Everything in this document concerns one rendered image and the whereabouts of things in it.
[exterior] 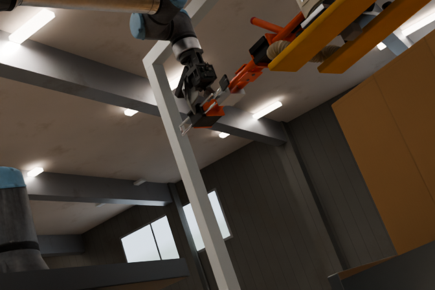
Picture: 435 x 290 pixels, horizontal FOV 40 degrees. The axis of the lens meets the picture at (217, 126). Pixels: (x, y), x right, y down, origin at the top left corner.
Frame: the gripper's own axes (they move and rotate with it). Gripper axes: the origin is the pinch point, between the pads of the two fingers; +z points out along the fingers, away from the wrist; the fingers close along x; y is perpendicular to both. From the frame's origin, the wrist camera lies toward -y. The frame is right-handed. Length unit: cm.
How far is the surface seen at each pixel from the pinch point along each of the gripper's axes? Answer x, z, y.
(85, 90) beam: 182, -231, -377
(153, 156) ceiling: 442, -270, -666
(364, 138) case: -17, 41, 63
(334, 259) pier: 653, -10, -558
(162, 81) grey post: 186, -166, -251
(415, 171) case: -17, 52, 71
